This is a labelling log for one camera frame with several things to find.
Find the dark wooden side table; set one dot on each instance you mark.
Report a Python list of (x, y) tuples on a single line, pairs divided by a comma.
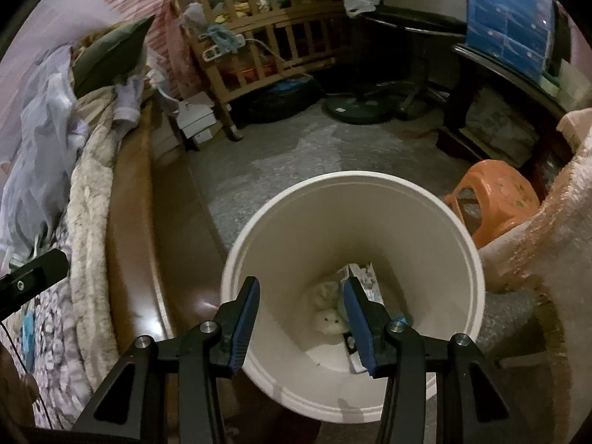
[(485, 69)]

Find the printed fleece blanket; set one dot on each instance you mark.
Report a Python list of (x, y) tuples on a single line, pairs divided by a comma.
[(60, 356)]

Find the white tissue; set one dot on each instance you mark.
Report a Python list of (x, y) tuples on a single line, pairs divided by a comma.
[(326, 321), (323, 293)]

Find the lavender clothes pile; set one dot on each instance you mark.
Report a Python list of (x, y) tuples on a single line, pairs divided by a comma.
[(41, 148)]

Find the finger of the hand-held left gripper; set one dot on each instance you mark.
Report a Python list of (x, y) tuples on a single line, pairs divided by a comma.
[(32, 277)]

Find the black standing fan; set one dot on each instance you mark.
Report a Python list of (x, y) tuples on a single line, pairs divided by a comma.
[(360, 108)]

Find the light blue wrapper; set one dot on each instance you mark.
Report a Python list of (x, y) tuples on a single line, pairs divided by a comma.
[(27, 337)]

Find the cream quilted bedspread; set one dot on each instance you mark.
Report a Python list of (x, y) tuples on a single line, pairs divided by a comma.
[(92, 240)]

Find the black bag blue trim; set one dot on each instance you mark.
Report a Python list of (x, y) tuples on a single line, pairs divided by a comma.
[(277, 101)]

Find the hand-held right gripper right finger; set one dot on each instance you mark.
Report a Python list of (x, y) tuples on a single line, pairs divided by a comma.
[(358, 328)]

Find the clear plastic container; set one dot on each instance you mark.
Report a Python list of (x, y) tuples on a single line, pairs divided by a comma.
[(571, 83)]

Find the pale blue garment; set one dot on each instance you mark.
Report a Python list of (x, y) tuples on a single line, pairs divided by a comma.
[(129, 99)]

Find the blue tissue multipack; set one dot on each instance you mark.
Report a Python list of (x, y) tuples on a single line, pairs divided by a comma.
[(508, 18)]

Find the white trash bin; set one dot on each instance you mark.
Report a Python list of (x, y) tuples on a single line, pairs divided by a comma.
[(300, 240)]

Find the printed woven sack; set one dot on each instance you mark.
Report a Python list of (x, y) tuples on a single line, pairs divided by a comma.
[(504, 129)]

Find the black swivel stool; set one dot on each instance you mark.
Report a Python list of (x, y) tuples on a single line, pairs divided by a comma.
[(416, 23)]

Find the brown wooden bed frame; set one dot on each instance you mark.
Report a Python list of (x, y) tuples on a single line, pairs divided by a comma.
[(152, 240)]

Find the blue cloth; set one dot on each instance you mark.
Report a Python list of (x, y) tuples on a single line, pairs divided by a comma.
[(224, 39)]

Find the clear plastic bag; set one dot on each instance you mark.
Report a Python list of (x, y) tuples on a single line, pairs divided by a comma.
[(195, 16)]

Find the white cardboard box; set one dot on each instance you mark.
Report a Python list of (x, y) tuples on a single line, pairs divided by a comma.
[(208, 135), (194, 113)]

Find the dark green pillow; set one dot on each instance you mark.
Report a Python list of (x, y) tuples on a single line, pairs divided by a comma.
[(111, 55)]

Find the orange plastic stool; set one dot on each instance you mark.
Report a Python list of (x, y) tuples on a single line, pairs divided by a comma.
[(499, 185)]

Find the peach knitted blanket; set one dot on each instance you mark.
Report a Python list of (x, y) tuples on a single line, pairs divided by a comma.
[(545, 222)]

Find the wooden baby crib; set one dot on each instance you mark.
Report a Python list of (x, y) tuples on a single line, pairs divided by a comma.
[(277, 32)]

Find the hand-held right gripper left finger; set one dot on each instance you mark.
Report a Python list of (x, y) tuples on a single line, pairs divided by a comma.
[(245, 328)]

